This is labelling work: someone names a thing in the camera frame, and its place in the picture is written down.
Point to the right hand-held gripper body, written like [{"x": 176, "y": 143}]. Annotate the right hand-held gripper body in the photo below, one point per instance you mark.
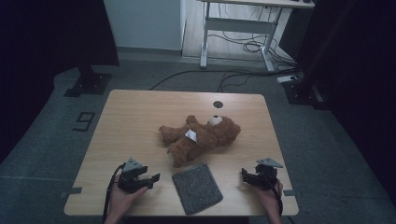
[{"x": 267, "y": 179}]

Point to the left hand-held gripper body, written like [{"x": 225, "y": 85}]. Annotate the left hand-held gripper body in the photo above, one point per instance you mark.
[{"x": 129, "y": 180}]

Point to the grey knit cloth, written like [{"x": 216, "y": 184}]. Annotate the grey knit cloth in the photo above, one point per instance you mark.
[{"x": 197, "y": 189}]

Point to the brown teddy bear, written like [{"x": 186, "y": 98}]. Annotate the brown teddy bear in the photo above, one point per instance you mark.
[{"x": 205, "y": 138}]

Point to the person's right hand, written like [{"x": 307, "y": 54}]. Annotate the person's right hand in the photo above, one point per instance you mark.
[{"x": 272, "y": 200}]

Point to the person's left hand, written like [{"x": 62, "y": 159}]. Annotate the person's left hand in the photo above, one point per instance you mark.
[{"x": 120, "y": 202}]

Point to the grey tape strip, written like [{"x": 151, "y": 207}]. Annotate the grey tape strip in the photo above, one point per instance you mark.
[
  {"x": 72, "y": 191},
  {"x": 291, "y": 193}
]

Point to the white power strip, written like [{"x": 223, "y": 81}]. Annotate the white power strip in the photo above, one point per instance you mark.
[{"x": 287, "y": 78}]

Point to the dark curtain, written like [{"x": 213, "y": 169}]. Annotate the dark curtain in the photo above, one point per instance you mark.
[
  {"x": 358, "y": 77},
  {"x": 46, "y": 46}
]

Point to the black stand base plate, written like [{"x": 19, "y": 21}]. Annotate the black stand base plate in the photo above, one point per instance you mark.
[
  {"x": 90, "y": 84},
  {"x": 303, "y": 91}
]

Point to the white metal-frame desk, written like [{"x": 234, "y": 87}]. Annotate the white metal-frame desk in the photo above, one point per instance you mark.
[{"x": 239, "y": 25}]

